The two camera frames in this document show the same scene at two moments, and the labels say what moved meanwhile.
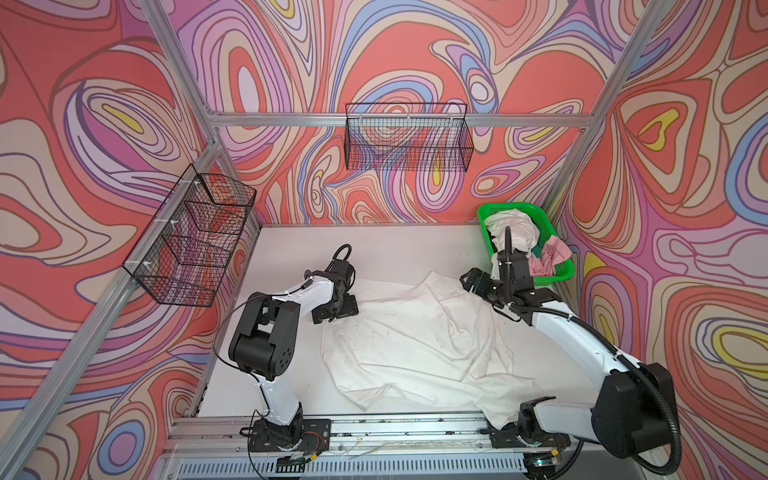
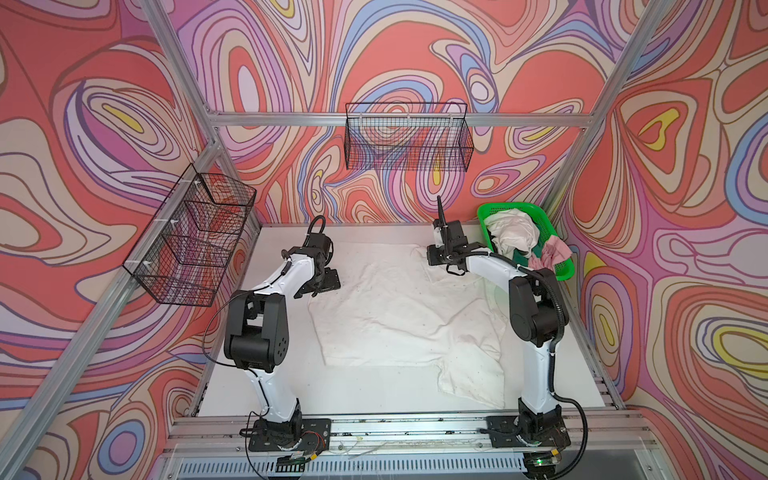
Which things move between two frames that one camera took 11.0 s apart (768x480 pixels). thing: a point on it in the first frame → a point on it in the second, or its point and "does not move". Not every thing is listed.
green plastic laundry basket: x=565 y=270 does not move
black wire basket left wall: x=185 y=250 does not move
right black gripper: x=479 y=289 → x=433 y=253
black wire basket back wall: x=407 y=136 does not move
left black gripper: x=351 y=307 → x=332 y=281
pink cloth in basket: x=553 y=252 does not move
